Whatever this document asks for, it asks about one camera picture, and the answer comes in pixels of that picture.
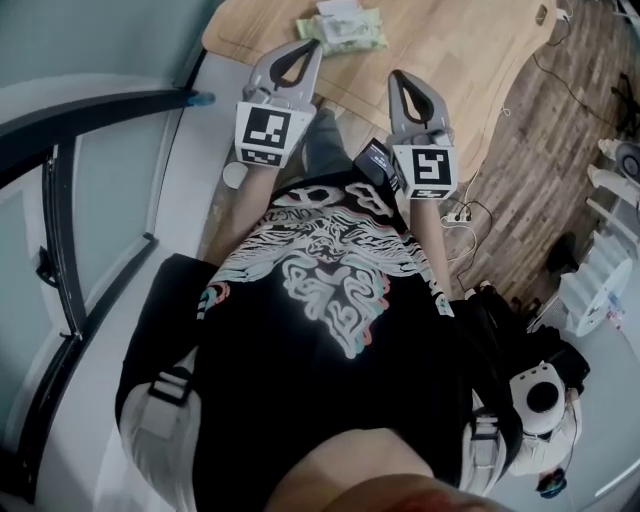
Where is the black cable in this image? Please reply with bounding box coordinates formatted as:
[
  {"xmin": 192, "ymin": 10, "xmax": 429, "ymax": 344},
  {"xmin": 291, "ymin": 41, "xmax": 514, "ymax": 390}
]
[{"xmin": 530, "ymin": 14, "xmax": 640, "ymax": 132}]

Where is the black printed t-shirt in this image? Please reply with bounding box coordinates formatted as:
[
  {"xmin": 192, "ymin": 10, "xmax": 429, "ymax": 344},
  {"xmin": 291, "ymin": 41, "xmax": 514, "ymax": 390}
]
[{"xmin": 114, "ymin": 169, "xmax": 506, "ymax": 512}]

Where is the black device with screen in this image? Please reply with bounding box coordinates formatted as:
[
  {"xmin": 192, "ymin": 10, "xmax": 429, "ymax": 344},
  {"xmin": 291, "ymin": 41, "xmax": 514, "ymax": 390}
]
[{"xmin": 353, "ymin": 137, "xmax": 402, "ymax": 192}]

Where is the grey round fan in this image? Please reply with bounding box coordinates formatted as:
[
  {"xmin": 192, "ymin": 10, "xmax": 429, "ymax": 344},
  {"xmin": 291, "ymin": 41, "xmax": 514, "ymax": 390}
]
[{"xmin": 613, "ymin": 141, "xmax": 640, "ymax": 180}]

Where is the black bag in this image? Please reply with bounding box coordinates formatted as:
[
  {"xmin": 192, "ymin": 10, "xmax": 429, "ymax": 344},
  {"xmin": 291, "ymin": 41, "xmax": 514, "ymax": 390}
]
[{"xmin": 547, "ymin": 232, "xmax": 578, "ymax": 273}]

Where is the person's left forearm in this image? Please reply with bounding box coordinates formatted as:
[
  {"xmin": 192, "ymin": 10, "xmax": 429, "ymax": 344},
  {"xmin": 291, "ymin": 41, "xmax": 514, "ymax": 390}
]
[{"xmin": 236, "ymin": 164, "xmax": 282, "ymax": 241}]

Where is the white packet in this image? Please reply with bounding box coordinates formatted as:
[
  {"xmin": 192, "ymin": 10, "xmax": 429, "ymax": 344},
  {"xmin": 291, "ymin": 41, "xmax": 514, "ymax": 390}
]
[{"xmin": 316, "ymin": 0, "xmax": 362, "ymax": 17}]

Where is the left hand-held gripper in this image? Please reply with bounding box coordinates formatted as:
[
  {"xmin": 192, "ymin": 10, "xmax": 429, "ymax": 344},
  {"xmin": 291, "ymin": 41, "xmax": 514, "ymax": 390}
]
[{"xmin": 233, "ymin": 39, "xmax": 324, "ymax": 169}]

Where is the white cable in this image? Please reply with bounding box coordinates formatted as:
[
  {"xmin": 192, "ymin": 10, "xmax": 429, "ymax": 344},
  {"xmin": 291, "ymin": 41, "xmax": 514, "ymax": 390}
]
[{"xmin": 441, "ymin": 169, "xmax": 482, "ymax": 263}]

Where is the green wet wipe pack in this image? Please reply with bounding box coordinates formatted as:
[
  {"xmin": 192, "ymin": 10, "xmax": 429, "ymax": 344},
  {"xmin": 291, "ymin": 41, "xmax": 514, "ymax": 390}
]
[{"xmin": 294, "ymin": 11, "xmax": 389, "ymax": 57}]

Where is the person's right forearm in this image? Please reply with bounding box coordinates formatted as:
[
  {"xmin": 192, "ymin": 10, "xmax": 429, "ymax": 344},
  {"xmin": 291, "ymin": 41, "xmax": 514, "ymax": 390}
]
[{"xmin": 408, "ymin": 197, "xmax": 453, "ymax": 304}]

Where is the white round shoe tip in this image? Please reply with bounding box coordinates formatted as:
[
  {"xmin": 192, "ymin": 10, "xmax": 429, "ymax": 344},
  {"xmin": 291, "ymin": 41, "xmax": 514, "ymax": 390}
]
[{"xmin": 222, "ymin": 161, "xmax": 247, "ymax": 191}]

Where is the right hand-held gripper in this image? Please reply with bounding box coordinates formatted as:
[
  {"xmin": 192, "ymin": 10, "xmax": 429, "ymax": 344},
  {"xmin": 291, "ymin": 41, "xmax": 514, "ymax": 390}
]
[{"xmin": 387, "ymin": 69, "xmax": 459, "ymax": 202}]

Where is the white harness strap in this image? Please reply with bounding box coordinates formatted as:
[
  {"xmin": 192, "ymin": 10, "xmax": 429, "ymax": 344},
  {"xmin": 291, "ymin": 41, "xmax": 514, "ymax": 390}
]
[
  {"xmin": 458, "ymin": 389, "xmax": 511, "ymax": 496},
  {"xmin": 117, "ymin": 346, "xmax": 201, "ymax": 481}
]

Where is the black door frame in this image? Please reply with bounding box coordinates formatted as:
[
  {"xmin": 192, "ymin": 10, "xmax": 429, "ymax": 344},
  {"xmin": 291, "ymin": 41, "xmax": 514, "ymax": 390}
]
[{"xmin": 0, "ymin": 87, "xmax": 187, "ymax": 506}]

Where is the person's grey trouser leg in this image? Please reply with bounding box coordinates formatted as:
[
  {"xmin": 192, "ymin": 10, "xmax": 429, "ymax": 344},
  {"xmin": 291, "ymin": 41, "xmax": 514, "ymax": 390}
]
[{"xmin": 300, "ymin": 106, "xmax": 353, "ymax": 182}]

